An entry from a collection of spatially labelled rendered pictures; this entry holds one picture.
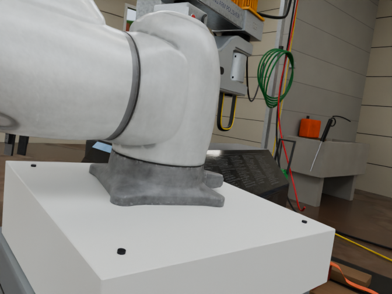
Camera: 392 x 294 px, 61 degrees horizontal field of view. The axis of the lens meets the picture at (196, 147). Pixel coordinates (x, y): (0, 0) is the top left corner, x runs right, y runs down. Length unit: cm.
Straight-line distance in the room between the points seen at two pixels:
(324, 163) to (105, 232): 412
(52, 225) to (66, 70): 17
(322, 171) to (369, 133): 228
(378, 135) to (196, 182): 605
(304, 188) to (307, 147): 57
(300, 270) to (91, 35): 41
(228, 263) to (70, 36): 30
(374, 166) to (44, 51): 630
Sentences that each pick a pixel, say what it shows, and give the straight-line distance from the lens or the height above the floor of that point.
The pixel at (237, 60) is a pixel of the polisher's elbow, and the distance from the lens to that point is 234.
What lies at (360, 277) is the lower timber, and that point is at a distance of 259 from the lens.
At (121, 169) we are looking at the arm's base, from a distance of 50.
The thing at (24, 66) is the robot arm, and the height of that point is 107.
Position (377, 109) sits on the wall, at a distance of 653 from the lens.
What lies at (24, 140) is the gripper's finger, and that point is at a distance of 122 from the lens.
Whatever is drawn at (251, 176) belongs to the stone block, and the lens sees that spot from 187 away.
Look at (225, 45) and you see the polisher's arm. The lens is 213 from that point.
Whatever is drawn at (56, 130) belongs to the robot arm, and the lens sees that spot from 42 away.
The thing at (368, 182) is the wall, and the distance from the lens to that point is 656.
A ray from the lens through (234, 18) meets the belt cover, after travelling 219.
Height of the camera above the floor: 104
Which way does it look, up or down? 6 degrees down
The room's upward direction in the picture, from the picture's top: 7 degrees clockwise
